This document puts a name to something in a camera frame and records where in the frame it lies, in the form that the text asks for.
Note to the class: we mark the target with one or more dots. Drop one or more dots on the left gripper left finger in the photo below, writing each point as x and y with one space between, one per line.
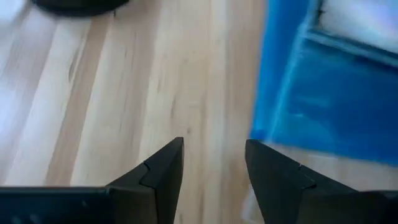
149 193

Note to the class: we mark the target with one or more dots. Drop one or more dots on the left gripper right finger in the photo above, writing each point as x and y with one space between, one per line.
289 196

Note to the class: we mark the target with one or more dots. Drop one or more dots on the blue jewel case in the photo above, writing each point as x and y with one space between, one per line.
326 109

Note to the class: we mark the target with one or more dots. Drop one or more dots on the black desk lamp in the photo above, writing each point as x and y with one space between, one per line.
77 7

